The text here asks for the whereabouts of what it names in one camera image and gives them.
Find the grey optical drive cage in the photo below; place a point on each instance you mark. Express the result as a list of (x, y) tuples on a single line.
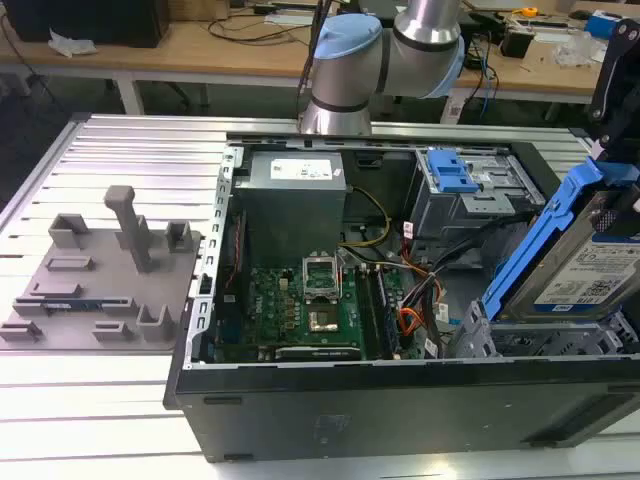
[(450, 212)]

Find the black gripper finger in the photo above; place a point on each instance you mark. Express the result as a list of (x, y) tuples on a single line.
[(631, 212), (607, 75)]

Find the metal locking lever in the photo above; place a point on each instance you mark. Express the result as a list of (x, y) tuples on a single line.
[(341, 272)]

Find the black box on desk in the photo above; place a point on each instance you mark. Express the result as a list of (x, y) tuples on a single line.
[(85, 20)]

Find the small black device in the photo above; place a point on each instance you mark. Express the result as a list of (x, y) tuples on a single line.
[(516, 41)]

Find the hard disk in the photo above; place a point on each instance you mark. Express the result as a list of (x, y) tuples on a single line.
[(565, 270)]

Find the blue drive latch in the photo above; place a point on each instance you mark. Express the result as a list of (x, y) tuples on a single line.
[(450, 172)]

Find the black open PC case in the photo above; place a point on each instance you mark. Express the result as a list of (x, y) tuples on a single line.
[(350, 415)]

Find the white crumpled plastic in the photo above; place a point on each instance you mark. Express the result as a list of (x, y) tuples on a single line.
[(70, 45)]

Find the black graphics card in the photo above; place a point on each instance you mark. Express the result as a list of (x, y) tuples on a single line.
[(315, 353)]

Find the blue box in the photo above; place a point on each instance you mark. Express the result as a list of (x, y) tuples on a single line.
[(600, 24)]

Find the dark RAM stick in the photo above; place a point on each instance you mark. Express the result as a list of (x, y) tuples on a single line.
[(369, 310)]

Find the green motherboard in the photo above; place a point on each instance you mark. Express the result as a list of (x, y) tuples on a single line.
[(280, 305)]

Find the grey power supply unit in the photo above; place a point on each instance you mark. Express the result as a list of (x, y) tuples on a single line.
[(290, 210)]

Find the blue-green RAM stick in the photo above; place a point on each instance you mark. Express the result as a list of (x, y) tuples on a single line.
[(70, 305)]

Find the grey parts rack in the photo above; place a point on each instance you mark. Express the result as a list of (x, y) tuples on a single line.
[(100, 280)]

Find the white paper label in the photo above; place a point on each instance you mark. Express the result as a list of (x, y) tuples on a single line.
[(452, 110)]

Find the wooden desk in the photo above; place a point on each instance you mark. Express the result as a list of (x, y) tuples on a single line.
[(200, 50)]

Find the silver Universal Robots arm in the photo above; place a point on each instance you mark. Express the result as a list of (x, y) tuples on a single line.
[(345, 75)]

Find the grey metal disk bay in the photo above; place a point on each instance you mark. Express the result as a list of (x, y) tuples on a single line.
[(550, 340)]

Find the RAM stick with blue label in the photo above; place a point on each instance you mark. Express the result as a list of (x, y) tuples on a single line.
[(387, 320)]

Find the yellow tape roll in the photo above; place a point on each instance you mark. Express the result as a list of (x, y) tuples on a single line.
[(528, 12)]

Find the CPU socket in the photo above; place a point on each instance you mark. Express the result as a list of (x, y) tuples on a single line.
[(324, 321)]

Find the clear plastic bag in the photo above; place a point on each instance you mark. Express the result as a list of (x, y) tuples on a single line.
[(580, 51)]

